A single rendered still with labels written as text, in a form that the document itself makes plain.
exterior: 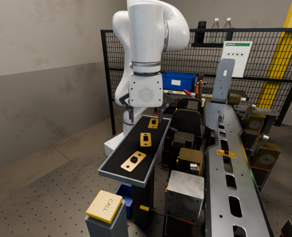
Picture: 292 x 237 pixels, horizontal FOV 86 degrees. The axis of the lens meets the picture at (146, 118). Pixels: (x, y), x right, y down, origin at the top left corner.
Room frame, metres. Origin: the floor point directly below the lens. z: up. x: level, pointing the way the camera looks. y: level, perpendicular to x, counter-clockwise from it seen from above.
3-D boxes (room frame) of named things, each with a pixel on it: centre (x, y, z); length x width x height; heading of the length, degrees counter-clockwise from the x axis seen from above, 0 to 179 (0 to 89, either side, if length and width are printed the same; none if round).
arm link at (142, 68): (0.47, 0.00, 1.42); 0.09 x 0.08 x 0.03; 91
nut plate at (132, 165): (0.36, 0.04, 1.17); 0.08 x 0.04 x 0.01; 147
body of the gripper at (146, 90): (0.47, 0.00, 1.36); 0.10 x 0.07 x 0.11; 91
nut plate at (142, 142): (0.47, 0.00, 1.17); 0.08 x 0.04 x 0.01; 1
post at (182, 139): (0.56, -0.15, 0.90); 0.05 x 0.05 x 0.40; 72
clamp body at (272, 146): (0.58, -0.58, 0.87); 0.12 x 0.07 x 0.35; 72
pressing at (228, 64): (1.27, -0.62, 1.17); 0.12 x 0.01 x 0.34; 72
